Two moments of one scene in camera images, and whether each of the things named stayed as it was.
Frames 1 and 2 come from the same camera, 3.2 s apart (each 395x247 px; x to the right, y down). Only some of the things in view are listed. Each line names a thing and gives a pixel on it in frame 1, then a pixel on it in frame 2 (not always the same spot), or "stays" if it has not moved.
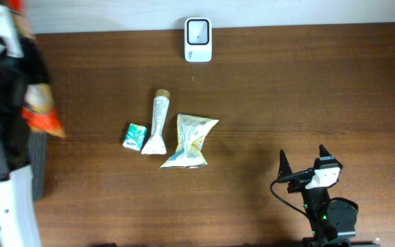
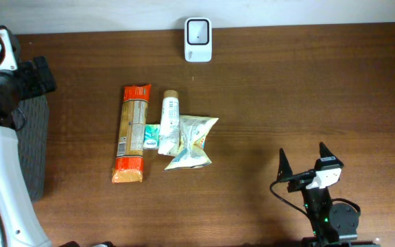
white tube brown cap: x=156 y=144 → x=170 y=135
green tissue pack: x=135 y=136 → x=151 y=136
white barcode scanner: x=198 y=39 stays
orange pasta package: x=39 y=111 → x=129 y=164
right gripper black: x=297 y=183 stays
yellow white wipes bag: x=191 y=131 stays
